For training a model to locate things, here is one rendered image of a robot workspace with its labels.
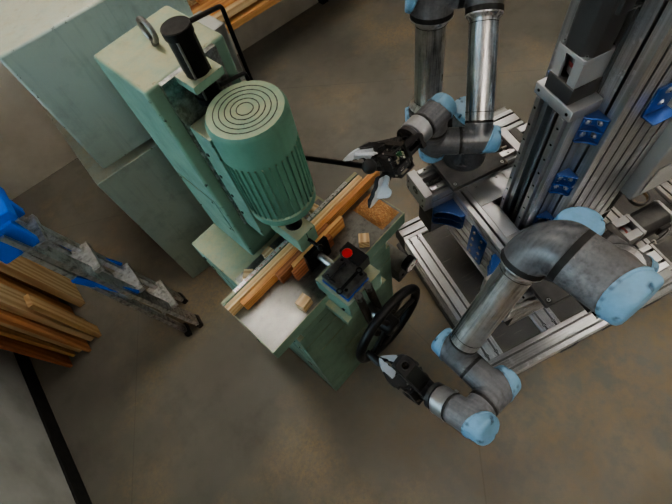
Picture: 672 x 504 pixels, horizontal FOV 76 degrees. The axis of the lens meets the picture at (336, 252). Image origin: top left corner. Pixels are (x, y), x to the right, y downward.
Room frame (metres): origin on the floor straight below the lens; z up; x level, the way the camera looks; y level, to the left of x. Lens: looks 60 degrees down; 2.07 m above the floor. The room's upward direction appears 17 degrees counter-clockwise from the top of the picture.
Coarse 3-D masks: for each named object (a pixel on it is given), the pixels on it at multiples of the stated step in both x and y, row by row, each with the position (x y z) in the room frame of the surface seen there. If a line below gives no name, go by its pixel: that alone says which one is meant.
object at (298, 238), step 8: (304, 224) 0.70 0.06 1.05; (312, 224) 0.69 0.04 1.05; (280, 232) 0.72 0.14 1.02; (288, 232) 0.68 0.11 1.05; (296, 232) 0.68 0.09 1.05; (304, 232) 0.67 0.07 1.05; (312, 232) 0.68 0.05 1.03; (288, 240) 0.69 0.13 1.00; (296, 240) 0.65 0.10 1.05; (304, 240) 0.66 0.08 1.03; (304, 248) 0.65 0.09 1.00
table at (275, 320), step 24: (360, 216) 0.77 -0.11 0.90; (336, 240) 0.70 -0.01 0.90; (384, 240) 0.67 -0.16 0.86; (288, 288) 0.59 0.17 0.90; (312, 288) 0.57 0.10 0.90; (240, 312) 0.56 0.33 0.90; (264, 312) 0.54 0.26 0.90; (288, 312) 0.51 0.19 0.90; (312, 312) 0.49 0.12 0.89; (336, 312) 0.48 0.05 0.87; (360, 312) 0.47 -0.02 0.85; (264, 336) 0.46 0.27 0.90; (288, 336) 0.44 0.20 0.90
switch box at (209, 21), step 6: (198, 12) 1.10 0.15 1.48; (204, 18) 1.07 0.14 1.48; (210, 18) 1.06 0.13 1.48; (204, 24) 1.04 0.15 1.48; (210, 24) 1.03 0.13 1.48; (216, 24) 1.03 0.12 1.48; (222, 24) 1.02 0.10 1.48; (216, 30) 1.01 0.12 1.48; (222, 30) 1.02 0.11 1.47; (228, 36) 1.02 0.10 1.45; (228, 42) 1.02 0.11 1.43; (228, 48) 1.02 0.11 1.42; (234, 54) 1.02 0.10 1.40; (234, 60) 1.02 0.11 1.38; (240, 66) 1.02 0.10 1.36; (240, 78) 1.02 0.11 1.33
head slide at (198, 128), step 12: (204, 120) 0.81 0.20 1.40; (204, 132) 0.77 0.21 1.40; (204, 144) 0.78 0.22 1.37; (216, 156) 0.75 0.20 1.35; (216, 168) 0.79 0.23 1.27; (228, 180) 0.76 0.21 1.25; (240, 192) 0.74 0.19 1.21; (240, 204) 0.77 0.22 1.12; (252, 216) 0.74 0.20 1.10; (264, 228) 0.75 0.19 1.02
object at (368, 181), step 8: (368, 176) 0.88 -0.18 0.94; (376, 176) 0.89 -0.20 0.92; (360, 184) 0.86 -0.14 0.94; (368, 184) 0.86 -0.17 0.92; (352, 192) 0.84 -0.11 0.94; (360, 192) 0.84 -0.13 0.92; (344, 200) 0.82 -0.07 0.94; (352, 200) 0.82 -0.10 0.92; (336, 208) 0.80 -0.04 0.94; (344, 208) 0.80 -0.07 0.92; (328, 216) 0.78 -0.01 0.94; (336, 216) 0.78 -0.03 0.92; (320, 224) 0.75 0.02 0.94; (328, 224) 0.76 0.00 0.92; (288, 256) 0.68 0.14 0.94; (280, 264) 0.66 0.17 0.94; (272, 272) 0.64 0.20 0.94; (264, 280) 0.62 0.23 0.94; (272, 280) 0.62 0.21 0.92; (256, 288) 0.60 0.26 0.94; (264, 288) 0.60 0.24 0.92; (248, 296) 0.58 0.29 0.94; (256, 296) 0.58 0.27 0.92; (248, 304) 0.57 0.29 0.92
